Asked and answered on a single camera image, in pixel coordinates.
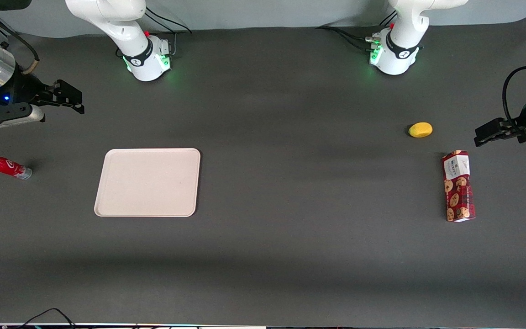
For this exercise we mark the yellow lemon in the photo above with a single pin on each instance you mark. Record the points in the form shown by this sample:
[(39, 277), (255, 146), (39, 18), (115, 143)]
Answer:
[(420, 130)]

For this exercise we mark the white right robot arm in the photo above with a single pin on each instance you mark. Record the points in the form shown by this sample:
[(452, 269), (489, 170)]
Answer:
[(146, 59)]

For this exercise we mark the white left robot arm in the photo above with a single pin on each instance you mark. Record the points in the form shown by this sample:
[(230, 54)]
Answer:
[(395, 57)]

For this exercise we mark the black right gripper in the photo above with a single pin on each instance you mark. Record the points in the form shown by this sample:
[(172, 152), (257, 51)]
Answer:
[(24, 90)]

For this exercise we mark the red tartan cookie box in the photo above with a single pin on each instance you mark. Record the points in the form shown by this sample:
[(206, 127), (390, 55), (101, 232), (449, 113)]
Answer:
[(459, 192)]

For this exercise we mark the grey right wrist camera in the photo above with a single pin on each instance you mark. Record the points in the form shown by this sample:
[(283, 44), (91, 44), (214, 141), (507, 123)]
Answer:
[(12, 116)]

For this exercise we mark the beige plastic tray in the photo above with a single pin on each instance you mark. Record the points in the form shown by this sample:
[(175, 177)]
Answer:
[(153, 183)]

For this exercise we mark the red coke bottle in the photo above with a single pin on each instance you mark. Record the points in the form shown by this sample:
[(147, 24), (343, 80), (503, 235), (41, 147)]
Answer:
[(5, 165)]

